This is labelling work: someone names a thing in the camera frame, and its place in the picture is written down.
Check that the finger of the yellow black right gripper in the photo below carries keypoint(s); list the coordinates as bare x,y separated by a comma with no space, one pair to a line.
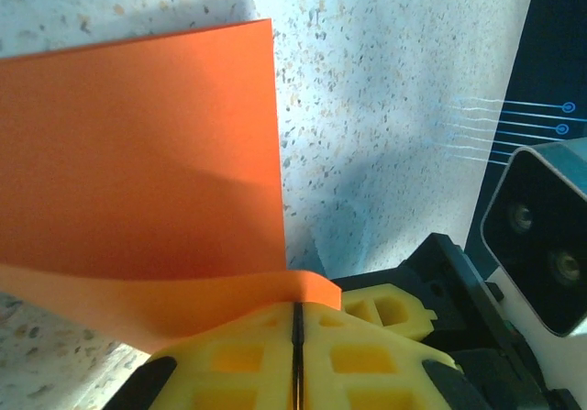
390,311

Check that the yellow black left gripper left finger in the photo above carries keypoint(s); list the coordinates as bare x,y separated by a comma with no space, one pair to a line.
220,364

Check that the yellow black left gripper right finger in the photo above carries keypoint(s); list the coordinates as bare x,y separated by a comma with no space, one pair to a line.
367,373

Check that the blue circuit print side panel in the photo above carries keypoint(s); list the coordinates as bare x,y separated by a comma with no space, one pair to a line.
559,38

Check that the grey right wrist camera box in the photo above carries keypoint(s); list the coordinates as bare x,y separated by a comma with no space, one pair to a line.
541,245

